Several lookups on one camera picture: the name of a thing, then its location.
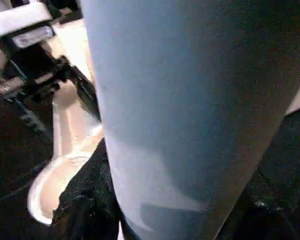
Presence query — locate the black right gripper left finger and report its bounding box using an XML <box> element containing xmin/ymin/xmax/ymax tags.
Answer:
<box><xmin>48</xmin><ymin>139</ymin><xmax>123</xmax><ymax>240</ymax></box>

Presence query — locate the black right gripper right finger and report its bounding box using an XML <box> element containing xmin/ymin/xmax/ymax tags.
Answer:
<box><xmin>218</xmin><ymin>162</ymin><xmax>300</xmax><ymax>240</ymax></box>

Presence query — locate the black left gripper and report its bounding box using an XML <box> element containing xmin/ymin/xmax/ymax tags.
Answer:
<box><xmin>0</xmin><ymin>44</ymin><xmax>102</xmax><ymax>123</ymax></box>

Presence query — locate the white plastic table top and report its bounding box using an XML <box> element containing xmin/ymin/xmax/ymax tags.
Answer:
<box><xmin>26</xmin><ymin>21</ymin><xmax>300</xmax><ymax>227</ymax></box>

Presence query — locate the white plastic table leg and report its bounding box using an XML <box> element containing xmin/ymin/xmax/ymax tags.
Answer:
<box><xmin>79</xmin><ymin>0</ymin><xmax>300</xmax><ymax>240</ymax></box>

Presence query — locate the black work mat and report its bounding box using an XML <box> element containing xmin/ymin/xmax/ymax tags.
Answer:
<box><xmin>0</xmin><ymin>69</ymin><xmax>300</xmax><ymax>240</ymax></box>

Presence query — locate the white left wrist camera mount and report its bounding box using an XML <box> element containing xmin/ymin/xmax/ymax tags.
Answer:
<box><xmin>0</xmin><ymin>0</ymin><xmax>56</xmax><ymax>76</ymax></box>

